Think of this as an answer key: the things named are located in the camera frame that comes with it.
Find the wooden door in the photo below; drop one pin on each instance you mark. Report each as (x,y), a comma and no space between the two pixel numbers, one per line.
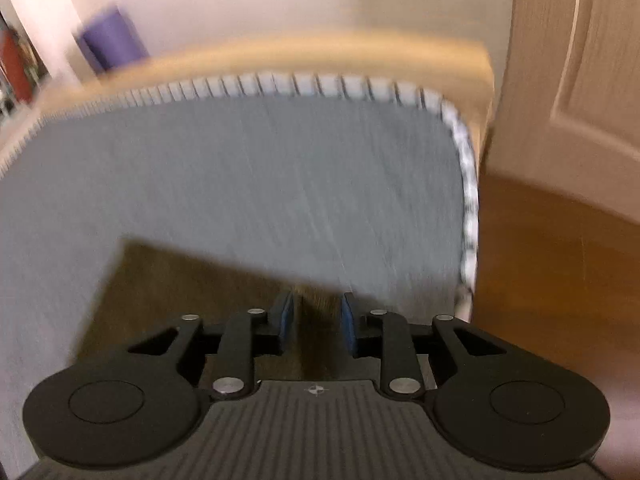
(575,70)

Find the bookshelf with books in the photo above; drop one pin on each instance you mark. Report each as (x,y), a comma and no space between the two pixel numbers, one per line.
(15,70)

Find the purple container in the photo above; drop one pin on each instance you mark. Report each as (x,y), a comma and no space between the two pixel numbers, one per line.
(112,40)

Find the wooden bed frame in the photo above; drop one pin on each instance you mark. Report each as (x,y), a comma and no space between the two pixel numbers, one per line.
(310,52)

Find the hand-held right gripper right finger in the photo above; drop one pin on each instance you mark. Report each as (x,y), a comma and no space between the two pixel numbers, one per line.
(350,326)

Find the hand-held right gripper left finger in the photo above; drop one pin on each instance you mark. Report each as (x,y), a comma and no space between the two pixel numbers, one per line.
(286,321)

